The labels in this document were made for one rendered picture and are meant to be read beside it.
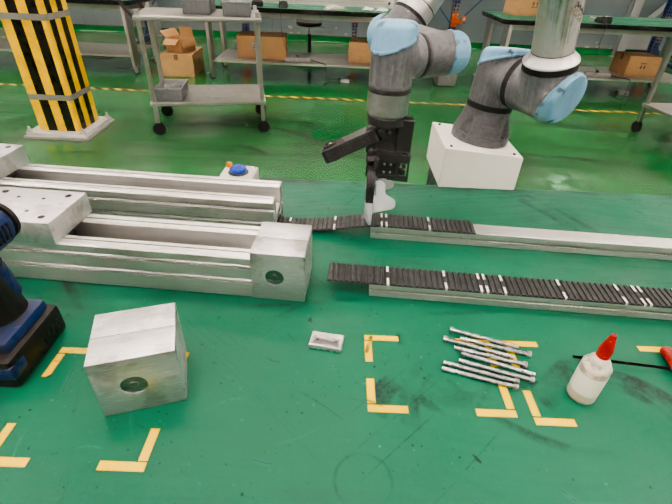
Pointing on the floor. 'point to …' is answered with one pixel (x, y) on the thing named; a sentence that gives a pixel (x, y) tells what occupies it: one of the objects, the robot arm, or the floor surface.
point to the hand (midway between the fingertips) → (366, 209)
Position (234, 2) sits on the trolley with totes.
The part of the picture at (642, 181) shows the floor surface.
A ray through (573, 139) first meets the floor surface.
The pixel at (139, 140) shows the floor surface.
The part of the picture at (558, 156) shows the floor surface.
